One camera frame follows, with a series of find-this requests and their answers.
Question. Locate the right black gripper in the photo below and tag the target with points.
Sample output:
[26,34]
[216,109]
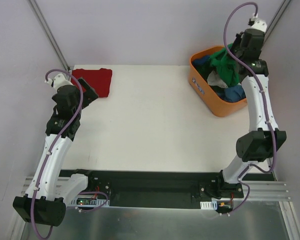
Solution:
[239,36]

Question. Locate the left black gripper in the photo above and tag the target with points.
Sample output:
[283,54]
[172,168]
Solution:
[87,89]

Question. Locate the green t-shirt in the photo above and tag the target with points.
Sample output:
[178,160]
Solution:
[225,66]

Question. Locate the orange plastic basket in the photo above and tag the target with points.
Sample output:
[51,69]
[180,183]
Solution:
[216,105]

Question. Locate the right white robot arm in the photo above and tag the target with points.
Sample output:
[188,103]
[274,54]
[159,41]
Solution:
[264,138]

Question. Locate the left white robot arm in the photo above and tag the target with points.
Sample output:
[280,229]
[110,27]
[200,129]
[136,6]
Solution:
[44,202]

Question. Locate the folded red t-shirt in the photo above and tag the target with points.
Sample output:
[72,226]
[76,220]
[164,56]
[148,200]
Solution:
[99,79]

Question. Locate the white printed t-shirt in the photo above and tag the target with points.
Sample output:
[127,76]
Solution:
[214,79]

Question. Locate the dark blue t-shirt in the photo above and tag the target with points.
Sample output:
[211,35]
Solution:
[202,65]

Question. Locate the right aluminium post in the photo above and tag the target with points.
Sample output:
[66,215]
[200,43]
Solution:
[276,18]

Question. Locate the aluminium post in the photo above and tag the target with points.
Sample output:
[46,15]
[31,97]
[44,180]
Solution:
[33,4]
[276,18]

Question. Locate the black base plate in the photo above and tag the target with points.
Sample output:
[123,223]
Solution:
[169,190]

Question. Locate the left white cable duct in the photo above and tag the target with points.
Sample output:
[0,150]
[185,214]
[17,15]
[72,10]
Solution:
[82,202]

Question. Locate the white cable duct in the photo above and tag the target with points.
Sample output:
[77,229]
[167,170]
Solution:
[82,202]
[209,205]

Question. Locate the left aluminium post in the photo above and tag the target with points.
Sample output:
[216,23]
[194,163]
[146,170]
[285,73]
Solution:
[33,4]

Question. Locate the aluminium frame rail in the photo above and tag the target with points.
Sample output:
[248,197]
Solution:
[259,190]

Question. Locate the right white cable duct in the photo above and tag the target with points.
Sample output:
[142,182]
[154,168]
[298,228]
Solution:
[209,205]

